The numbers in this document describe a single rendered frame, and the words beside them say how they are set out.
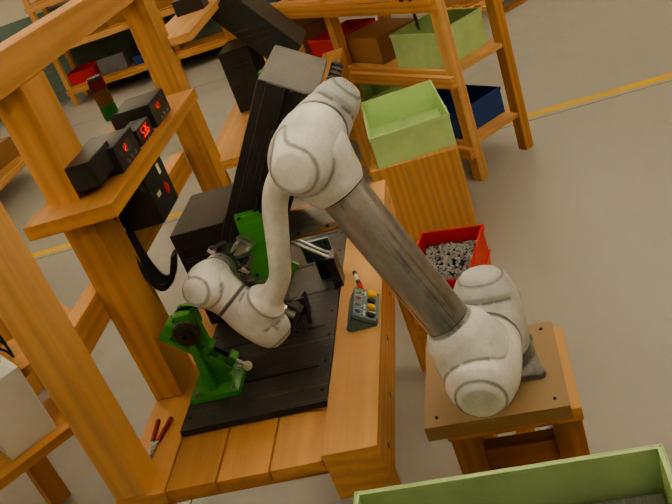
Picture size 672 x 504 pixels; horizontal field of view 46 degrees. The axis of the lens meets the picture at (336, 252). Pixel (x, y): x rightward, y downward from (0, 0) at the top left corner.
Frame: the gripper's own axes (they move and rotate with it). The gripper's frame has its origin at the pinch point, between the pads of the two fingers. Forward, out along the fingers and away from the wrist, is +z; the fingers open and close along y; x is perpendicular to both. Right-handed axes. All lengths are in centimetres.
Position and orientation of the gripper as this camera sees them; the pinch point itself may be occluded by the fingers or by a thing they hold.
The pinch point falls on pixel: (241, 248)
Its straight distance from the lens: 230.8
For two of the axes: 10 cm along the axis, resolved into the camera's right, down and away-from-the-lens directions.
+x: -4.7, 8.3, 3.0
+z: 1.5, -2.6, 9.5
